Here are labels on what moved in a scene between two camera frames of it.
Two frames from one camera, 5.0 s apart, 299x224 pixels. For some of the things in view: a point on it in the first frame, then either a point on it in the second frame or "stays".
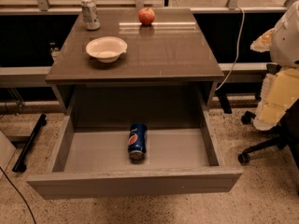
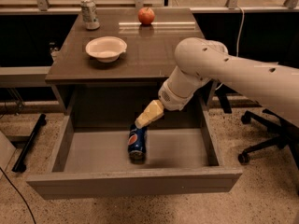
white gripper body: x=286 y=44 → x=170 y=98
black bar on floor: x=21 y=165 stays
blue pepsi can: x=137 y=141 stays
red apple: x=146 y=16 stays
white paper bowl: x=106 y=49 stays
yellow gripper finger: x=279 y=92 → x=153 y=111
